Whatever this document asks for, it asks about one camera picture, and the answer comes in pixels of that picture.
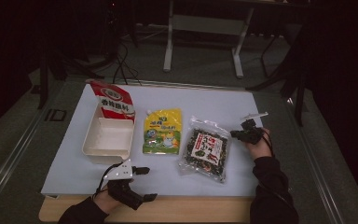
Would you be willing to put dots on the person's right hand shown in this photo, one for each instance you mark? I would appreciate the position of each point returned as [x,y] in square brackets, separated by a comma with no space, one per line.
[261,149]

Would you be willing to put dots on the person's left hand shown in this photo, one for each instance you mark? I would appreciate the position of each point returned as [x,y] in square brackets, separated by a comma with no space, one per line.
[107,202]

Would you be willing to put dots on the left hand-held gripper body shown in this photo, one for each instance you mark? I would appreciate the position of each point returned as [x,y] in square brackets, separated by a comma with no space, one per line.
[119,172]

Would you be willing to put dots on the black metal stand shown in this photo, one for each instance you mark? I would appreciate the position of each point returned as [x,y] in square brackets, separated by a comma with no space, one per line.
[45,81]

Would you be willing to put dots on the black tripod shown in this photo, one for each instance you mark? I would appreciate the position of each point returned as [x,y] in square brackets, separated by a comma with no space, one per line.
[298,77]

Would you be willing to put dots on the clear seaweed packet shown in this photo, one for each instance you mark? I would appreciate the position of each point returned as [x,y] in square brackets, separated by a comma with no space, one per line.
[206,149]

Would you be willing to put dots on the red seasoning packet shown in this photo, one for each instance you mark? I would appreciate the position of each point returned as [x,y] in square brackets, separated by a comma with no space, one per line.
[113,99]

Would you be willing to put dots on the yellow spout pouch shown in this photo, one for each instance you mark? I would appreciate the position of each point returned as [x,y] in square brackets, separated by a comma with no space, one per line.
[162,132]

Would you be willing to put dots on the white plastic lunch box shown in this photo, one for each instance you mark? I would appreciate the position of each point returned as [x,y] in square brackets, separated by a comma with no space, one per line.
[108,140]

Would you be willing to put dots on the white metal table frame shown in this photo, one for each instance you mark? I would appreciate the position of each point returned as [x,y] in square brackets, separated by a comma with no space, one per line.
[205,25]

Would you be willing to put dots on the aluminium rail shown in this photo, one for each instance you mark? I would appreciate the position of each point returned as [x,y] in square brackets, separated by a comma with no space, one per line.
[317,161]
[15,149]

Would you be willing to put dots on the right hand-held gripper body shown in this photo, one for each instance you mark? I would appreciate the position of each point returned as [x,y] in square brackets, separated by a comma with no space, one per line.
[252,135]

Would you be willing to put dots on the pale table mat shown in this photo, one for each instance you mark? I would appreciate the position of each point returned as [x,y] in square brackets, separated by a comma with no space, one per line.
[167,96]

